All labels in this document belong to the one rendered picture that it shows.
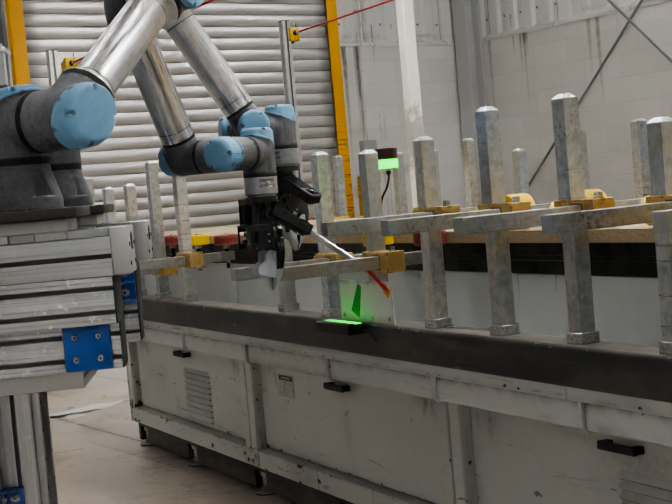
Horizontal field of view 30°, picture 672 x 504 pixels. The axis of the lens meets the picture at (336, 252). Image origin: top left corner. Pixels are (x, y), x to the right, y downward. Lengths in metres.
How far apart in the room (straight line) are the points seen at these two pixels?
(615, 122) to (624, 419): 9.79
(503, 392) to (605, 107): 9.60
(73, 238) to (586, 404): 1.02
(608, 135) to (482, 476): 9.12
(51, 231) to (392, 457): 1.50
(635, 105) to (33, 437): 9.69
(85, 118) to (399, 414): 1.52
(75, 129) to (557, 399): 1.05
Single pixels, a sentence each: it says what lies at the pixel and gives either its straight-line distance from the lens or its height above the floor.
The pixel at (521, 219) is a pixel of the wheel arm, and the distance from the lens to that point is 2.24.
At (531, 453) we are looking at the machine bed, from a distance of 3.00.
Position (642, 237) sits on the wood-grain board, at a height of 0.88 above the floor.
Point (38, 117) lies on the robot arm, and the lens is 2.34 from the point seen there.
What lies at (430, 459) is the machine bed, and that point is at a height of 0.29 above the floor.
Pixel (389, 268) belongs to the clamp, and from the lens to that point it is 2.92.
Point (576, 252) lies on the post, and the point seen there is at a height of 0.87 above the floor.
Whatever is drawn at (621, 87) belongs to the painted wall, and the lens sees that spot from 12.02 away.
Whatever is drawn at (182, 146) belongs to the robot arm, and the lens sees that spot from 2.78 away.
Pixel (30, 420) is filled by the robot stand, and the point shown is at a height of 0.61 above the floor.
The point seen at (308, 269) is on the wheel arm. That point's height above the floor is 0.85.
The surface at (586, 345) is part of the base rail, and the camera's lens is 2.37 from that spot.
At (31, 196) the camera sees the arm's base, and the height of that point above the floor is 1.06.
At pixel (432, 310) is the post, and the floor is 0.74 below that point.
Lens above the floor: 1.03
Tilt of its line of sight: 3 degrees down
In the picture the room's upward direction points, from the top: 5 degrees counter-clockwise
